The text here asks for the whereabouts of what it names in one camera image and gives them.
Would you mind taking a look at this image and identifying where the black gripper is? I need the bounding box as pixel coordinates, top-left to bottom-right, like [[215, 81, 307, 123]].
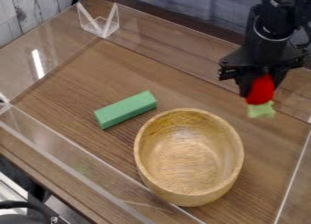
[[219, 46, 308, 97]]

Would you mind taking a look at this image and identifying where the red plush fruit green stem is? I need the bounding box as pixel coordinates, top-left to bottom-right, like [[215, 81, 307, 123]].
[[245, 75, 275, 118]]

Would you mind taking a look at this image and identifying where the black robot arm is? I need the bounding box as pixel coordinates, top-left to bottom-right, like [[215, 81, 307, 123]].
[[219, 0, 311, 97]]

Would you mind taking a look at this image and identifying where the wooden oval bowl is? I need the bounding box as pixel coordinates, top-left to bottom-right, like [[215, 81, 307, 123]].
[[133, 108, 244, 207]]

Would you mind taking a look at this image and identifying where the green rectangular block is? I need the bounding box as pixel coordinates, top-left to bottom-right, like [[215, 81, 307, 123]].
[[93, 90, 156, 129]]

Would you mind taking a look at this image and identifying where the clear acrylic tray enclosure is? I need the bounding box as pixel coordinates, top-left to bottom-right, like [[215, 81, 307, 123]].
[[0, 2, 311, 224]]

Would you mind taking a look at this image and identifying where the black clamp mount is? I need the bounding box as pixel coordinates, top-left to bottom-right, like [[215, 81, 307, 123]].
[[0, 192, 72, 224]]

